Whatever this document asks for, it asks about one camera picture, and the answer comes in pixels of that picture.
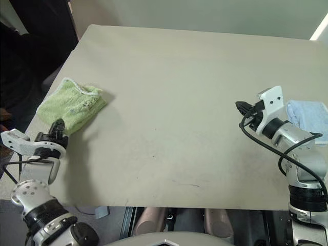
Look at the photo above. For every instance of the black metal table frame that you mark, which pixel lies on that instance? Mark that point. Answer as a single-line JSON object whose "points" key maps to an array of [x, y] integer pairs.
{"points": [[128, 220]]}

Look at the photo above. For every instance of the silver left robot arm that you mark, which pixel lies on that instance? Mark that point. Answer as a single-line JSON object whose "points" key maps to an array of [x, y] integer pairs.
{"points": [[36, 194]]}

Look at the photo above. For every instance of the green terry towel white trim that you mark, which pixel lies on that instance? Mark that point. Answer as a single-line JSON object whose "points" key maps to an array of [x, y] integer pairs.
{"points": [[66, 102]]}

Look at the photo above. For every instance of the grey robot torso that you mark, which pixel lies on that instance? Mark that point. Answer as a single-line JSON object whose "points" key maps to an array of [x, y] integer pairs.
{"points": [[166, 239]]}

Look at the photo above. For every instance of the pink rounded cylinder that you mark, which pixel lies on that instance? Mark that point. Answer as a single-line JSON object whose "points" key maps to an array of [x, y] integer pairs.
{"points": [[220, 224], [148, 223]]}

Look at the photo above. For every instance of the light blue folded towel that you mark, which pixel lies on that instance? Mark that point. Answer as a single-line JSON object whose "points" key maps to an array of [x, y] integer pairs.
{"points": [[310, 115]]}

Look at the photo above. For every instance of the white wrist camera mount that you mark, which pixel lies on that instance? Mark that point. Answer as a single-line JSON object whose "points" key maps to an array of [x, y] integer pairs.
{"points": [[271, 102], [23, 144]]}

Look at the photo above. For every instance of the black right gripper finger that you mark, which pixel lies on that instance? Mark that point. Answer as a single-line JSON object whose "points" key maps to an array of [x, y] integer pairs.
{"points": [[243, 110], [243, 104]]}

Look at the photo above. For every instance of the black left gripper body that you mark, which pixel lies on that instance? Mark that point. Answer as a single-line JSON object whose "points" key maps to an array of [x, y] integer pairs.
{"points": [[52, 142]]}

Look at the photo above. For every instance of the person in dark clothes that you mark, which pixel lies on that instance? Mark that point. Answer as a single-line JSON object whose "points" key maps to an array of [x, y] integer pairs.
{"points": [[30, 38]]}

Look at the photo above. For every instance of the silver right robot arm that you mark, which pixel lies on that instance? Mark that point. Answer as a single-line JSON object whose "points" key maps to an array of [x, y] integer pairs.
{"points": [[302, 143]]}

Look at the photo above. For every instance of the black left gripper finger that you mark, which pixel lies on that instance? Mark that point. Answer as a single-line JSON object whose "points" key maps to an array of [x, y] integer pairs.
{"points": [[53, 130], [61, 128]]}

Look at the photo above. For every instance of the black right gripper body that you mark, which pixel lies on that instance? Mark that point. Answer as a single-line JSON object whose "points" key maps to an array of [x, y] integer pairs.
{"points": [[256, 114]]}

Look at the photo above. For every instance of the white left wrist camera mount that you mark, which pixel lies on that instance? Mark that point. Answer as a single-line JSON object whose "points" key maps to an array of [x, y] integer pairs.
{"points": [[23, 144]]}

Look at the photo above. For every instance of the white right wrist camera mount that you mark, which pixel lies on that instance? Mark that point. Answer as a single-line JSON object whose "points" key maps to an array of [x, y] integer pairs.
{"points": [[271, 102]]}

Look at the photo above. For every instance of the white power adapter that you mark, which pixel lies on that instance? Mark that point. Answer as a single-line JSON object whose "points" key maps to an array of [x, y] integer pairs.
{"points": [[102, 212]]}

